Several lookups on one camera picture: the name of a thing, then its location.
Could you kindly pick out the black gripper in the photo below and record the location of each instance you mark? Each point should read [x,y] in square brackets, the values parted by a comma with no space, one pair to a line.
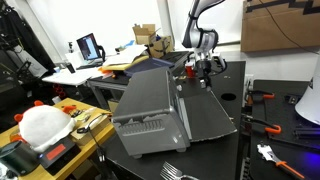
[202,69]

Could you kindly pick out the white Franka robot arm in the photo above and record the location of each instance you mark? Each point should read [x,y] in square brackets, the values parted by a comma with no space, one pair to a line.
[198,36]

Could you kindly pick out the grey microwave oven body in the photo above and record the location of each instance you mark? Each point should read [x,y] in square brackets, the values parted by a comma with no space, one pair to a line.
[146,113]

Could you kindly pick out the red plastic cup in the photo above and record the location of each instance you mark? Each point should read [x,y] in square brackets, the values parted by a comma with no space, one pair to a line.
[189,71]

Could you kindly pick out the black clamp with orange tip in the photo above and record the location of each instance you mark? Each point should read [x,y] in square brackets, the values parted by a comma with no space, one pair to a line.
[260,96]
[266,125]

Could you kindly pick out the printed cardboard box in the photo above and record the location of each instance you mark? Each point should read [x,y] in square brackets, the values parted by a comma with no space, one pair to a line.
[161,46]

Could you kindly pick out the blue plastic bin lid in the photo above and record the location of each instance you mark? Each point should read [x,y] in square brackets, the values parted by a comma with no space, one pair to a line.
[146,65]

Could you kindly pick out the open cardboard box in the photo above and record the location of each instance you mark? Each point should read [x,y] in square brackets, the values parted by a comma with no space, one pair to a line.
[145,33]

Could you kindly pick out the black perforated breadboard plate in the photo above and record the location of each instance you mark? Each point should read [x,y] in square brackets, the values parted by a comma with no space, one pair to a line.
[283,113]

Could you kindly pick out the white paper stack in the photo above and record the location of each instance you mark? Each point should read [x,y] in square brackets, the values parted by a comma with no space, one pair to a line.
[125,55]

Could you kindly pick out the yellow foam board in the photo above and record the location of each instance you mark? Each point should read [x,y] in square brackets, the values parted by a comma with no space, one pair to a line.
[116,67]

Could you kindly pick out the silver fork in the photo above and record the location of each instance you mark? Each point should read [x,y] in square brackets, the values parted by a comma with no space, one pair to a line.
[173,171]

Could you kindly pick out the large cardboard sheet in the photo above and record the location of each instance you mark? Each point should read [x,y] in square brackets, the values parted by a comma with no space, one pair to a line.
[280,26]

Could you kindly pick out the open laptop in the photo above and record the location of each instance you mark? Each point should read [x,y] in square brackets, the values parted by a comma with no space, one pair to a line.
[88,48]

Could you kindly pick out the white desk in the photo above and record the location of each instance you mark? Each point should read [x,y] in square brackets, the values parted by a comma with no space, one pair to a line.
[71,76]

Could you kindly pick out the black phone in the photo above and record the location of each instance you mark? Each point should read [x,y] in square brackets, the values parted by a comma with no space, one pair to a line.
[70,68]

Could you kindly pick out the black digital scale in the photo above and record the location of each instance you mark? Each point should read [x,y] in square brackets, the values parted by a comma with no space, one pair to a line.
[58,153]

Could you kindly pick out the white plush with orange ears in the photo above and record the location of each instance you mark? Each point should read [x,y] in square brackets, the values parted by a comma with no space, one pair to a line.
[43,125]

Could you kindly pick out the black hanging jacket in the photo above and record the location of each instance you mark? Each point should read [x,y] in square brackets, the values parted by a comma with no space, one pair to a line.
[23,33]

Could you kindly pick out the black mug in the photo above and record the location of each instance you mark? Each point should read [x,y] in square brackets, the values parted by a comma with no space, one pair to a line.
[18,158]

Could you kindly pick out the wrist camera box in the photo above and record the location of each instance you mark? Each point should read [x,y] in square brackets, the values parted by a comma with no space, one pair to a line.
[219,59]

